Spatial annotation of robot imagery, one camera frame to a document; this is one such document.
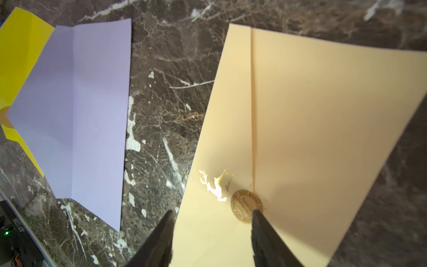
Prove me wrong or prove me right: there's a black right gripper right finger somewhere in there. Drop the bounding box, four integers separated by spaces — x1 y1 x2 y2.
251 210 303 267

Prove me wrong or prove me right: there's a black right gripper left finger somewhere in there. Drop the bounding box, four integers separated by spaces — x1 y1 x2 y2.
125 210 175 267

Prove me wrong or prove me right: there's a tan kraft envelope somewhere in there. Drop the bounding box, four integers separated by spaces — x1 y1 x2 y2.
171 24 427 267

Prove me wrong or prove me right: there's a yellow envelope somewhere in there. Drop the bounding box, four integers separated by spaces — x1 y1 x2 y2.
1 7 54 175

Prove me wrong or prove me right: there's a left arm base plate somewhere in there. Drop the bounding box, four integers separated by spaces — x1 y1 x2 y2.
1 193 56 267

